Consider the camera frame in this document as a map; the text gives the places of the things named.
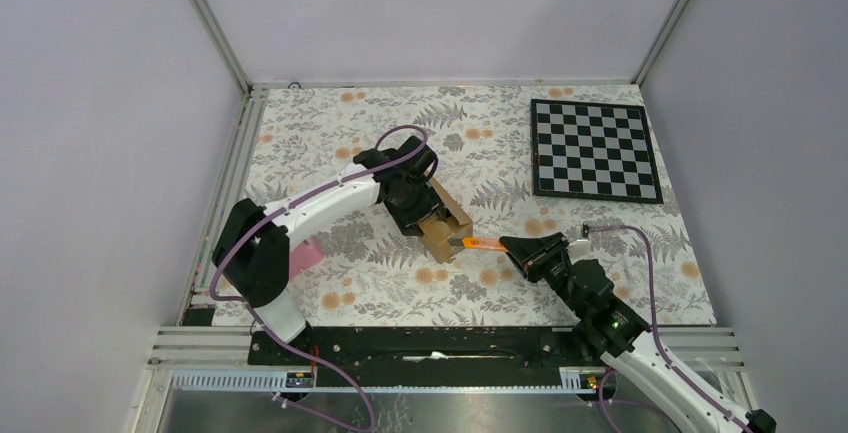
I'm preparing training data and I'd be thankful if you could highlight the pink plastic bag package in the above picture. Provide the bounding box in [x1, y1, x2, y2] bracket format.
[289, 236, 324, 279]

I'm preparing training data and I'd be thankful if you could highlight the floral patterned table mat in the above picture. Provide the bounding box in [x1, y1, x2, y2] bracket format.
[243, 85, 715, 326]

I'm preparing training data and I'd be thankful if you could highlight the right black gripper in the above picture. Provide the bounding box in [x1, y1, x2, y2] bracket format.
[499, 232, 587, 317]

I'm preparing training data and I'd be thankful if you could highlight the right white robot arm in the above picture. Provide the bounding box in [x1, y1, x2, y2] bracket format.
[498, 233, 777, 432]

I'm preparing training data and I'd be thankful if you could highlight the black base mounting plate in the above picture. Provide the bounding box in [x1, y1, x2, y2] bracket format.
[247, 326, 606, 381]

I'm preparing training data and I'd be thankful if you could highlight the grey slotted cable duct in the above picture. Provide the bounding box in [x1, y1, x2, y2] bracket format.
[170, 368, 598, 394]

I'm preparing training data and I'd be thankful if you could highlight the orange black utility knife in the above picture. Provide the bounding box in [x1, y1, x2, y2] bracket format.
[448, 237, 507, 252]

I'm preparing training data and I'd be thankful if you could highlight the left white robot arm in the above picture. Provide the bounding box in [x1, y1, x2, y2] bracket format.
[209, 133, 450, 364]

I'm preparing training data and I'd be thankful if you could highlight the black white chessboard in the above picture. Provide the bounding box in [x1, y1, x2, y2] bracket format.
[530, 99, 664, 204]

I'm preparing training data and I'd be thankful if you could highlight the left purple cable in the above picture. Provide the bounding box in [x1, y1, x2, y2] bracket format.
[209, 123, 440, 433]

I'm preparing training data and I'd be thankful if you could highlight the brown cardboard express box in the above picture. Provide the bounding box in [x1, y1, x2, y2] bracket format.
[417, 178, 473, 264]

